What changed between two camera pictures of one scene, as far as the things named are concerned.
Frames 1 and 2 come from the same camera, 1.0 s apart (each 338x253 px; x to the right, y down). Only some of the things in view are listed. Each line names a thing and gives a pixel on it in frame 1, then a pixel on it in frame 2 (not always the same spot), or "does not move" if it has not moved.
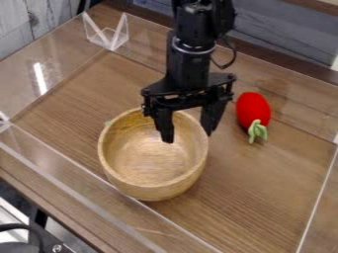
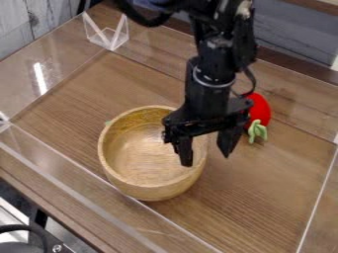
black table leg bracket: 50,243 does not move
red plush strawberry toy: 253,114 does not move
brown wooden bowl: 144,167 does not move
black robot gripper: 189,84 to 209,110
